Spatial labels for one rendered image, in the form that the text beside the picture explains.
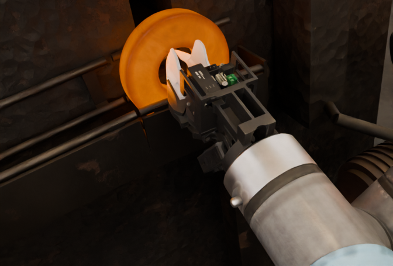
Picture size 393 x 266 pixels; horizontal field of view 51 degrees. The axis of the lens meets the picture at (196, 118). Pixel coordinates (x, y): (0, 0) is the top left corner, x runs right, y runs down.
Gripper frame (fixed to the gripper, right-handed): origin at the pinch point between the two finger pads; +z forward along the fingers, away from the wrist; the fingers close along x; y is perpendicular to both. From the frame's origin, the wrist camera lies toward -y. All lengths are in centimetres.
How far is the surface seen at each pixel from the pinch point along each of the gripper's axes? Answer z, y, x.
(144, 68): -0.9, 1.5, 5.0
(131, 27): 7.1, 2.2, 3.6
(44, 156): -4.8, -3.4, 20.5
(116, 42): 6.7, 0.8, 6.3
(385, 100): 27, -87, -106
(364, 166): -19.2, -16.6, -23.3
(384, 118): 18, -84, -96
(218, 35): -0.3, 2.5, -6.3
